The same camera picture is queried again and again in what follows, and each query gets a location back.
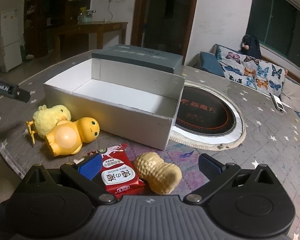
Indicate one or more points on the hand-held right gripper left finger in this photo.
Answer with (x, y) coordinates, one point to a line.
(90, 167)

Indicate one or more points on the blue sofa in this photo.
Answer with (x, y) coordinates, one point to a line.
(210, 63)

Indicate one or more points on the dark bag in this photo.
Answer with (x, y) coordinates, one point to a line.
(252, 46)

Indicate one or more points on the dark wooden cabinet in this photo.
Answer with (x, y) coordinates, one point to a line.
(47, 10)

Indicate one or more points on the green-framed window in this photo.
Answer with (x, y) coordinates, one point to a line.
(277, 17)

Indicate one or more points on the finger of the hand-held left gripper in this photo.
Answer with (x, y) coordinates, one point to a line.
(23, 96)

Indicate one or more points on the green container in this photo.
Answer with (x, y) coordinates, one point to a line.
(85, 17)

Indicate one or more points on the peanut-shaped toy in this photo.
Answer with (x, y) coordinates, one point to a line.
(157, 175)

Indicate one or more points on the wooden side table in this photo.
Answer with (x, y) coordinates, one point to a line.
(95, 27)

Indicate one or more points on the red biscuit packet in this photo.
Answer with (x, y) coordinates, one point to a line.
(121, 178)

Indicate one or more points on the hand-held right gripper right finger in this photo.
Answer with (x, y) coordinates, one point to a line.
(210, 167)

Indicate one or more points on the grey star-patterned desktop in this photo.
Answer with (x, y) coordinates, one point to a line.
(265, 135)

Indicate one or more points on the white remote control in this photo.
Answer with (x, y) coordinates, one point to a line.
(279, 103)

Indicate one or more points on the grey pillow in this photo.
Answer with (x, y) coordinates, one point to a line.
(293, 95)

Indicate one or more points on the white cardboard box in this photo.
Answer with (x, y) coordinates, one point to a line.
(130, 97)

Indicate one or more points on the black round induction cooker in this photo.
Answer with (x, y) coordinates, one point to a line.
(205, 112)

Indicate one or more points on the wooden door frame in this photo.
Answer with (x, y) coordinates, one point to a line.
(136, 17)

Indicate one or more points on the butterfly print blanket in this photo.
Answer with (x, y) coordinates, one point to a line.
(250, 70)

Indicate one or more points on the yellow plush chick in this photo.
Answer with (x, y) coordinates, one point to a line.
(48, 120)

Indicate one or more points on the white fridge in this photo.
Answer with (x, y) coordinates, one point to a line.
(11, 40)

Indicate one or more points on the grey box lid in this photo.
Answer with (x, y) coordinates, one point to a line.
(140, 57)

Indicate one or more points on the yellow rubber duck toy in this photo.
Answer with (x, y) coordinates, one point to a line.
(65, 137)

